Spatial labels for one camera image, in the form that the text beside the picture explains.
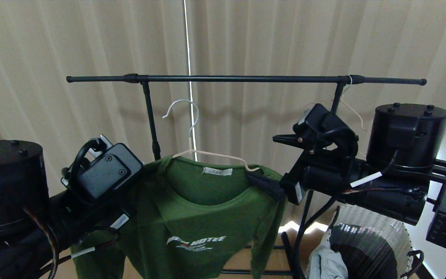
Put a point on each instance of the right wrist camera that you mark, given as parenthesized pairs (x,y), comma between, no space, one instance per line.
(323,124)

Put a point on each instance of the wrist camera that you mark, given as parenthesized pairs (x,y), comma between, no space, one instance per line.
(103,174)
(323,124)

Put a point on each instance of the white laundry basket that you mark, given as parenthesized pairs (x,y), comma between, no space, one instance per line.
(378,232)

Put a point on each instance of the pale grey garment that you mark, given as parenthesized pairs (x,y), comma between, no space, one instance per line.
(325,263)

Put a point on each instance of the green printed shirt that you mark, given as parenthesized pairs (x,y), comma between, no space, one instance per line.
(207,217)

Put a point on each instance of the black clothes rack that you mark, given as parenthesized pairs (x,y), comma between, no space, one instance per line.
(246,78)

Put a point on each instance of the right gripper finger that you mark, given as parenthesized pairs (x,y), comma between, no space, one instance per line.
(269,186)
(290,140)

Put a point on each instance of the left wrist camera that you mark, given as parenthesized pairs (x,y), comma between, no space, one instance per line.
(103,174)

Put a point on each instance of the pink clothes hanger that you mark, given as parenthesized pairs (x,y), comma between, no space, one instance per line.
(190,143)
(352,110)

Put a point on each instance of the beige curtain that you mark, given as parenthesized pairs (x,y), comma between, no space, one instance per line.
(265,38)

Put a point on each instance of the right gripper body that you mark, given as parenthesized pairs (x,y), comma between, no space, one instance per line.
(331,176)

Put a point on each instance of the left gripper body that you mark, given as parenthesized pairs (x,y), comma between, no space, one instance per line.
(83,224)

